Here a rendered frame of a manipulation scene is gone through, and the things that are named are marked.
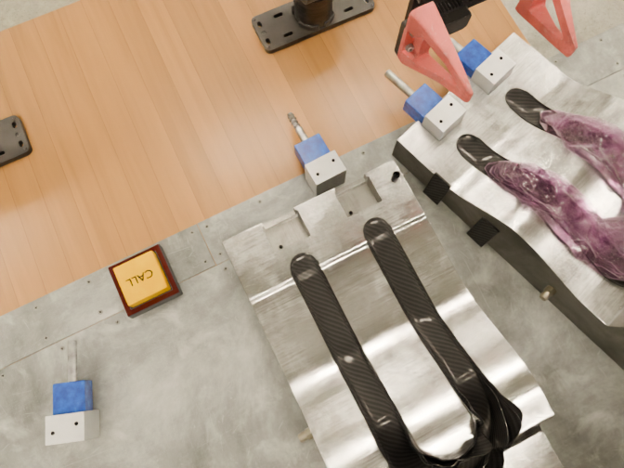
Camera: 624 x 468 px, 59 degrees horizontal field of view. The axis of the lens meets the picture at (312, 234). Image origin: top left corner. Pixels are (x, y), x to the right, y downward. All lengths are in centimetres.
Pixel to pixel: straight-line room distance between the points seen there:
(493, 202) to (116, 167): 56
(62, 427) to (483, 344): 54
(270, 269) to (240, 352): 14
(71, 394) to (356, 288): 40
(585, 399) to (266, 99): 65
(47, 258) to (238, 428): 38
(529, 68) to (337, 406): 57
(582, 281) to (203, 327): 52
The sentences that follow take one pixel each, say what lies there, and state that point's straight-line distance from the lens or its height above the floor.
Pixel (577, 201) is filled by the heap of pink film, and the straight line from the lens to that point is 79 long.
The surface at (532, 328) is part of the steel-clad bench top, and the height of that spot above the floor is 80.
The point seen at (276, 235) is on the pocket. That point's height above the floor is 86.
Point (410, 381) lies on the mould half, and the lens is 70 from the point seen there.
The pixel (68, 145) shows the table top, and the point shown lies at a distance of 96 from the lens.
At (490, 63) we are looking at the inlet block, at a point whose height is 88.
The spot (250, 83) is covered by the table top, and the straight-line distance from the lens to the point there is 94.
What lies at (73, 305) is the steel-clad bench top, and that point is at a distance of 88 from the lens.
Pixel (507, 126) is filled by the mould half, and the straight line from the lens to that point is 88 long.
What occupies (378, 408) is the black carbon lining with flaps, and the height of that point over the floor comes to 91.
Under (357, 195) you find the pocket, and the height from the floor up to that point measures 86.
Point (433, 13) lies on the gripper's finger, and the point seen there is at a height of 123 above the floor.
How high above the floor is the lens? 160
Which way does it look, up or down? 75 degrees down
